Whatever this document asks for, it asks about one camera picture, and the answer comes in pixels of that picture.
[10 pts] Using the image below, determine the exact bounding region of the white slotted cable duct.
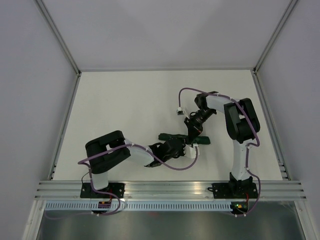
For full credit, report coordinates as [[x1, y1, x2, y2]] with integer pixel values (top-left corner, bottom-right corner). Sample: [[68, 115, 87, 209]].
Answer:
[[45, 200, 232, 212]]

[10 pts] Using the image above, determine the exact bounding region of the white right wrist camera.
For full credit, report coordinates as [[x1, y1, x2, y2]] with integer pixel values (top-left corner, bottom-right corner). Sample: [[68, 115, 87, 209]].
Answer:
[[176, 107, 187, 117]]

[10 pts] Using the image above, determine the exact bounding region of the dark green cloth napkin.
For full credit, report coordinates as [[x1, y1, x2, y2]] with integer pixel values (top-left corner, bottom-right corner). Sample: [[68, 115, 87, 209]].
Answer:
[[158, 133, 211, 145]]

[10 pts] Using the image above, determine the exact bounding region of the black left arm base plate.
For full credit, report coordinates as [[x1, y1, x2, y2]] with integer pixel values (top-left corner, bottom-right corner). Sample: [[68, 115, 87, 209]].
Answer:
[[80, 182, 125, 199]]

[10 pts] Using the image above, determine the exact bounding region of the aluminium right side rail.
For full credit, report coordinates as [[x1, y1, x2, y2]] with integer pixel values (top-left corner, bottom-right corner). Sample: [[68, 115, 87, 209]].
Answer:
[[250, 68, 292, 181]]

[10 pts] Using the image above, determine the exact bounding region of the aluminium right frame post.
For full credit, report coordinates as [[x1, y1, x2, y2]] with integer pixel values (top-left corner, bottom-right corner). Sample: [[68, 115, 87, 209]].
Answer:
[[252, 0, 300, 75]]

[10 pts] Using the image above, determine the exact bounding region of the aluminium frame post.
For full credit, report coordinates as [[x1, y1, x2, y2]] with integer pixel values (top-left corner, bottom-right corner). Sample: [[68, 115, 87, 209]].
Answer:
[[252, 0, 300, 75], [33, 0, 81, 76]]

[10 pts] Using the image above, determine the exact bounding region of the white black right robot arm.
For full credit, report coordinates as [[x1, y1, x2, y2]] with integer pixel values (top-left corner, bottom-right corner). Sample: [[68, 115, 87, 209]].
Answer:
[[184, 91, 261, 199]]

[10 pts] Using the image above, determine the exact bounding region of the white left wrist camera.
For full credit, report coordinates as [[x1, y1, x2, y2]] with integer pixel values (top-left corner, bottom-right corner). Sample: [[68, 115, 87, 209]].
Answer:
[[184, 143, 200, 159]]

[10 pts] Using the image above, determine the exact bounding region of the aluminium left frame post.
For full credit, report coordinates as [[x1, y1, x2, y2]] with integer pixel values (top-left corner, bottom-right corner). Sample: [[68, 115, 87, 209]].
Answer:
[[33, 0, 81, 76]]

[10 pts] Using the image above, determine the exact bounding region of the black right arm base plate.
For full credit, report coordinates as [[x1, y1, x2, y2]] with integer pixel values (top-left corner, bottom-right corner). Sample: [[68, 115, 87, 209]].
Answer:
[[208, 182, 258, 200]]

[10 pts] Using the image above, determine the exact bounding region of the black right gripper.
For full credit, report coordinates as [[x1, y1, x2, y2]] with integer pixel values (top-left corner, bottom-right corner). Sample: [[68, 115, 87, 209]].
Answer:
[[184, 108, 215, 142]]

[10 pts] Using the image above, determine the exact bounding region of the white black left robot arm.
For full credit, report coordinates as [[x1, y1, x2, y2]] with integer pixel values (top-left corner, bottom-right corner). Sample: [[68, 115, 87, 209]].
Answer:
[[85, 130, 186, 198]]

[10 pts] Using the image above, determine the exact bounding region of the aluminium front rail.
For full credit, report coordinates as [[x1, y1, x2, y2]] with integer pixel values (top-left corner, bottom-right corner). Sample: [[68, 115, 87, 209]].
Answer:
[[34, 180, 307, 201]]

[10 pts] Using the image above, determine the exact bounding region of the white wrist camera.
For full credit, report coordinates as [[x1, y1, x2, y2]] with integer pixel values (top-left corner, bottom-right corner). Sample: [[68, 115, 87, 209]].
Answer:
[[184, 143, 200, 159], [176, 107, 187, 117]]

